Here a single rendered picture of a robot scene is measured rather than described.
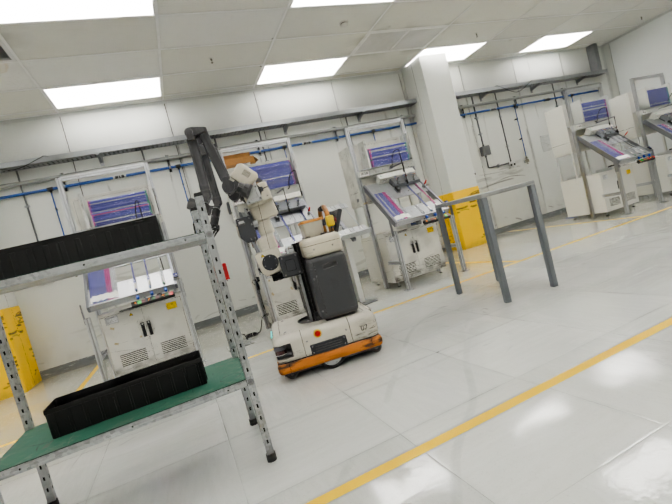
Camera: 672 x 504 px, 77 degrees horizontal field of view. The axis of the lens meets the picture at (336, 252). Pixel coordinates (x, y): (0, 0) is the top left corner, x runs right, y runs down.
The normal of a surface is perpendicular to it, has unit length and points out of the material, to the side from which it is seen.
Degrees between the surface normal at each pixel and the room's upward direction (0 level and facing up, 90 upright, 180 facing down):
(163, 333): 90
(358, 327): 90
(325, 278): 90
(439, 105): 90
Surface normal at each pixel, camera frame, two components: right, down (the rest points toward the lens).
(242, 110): 0.36, -0.04
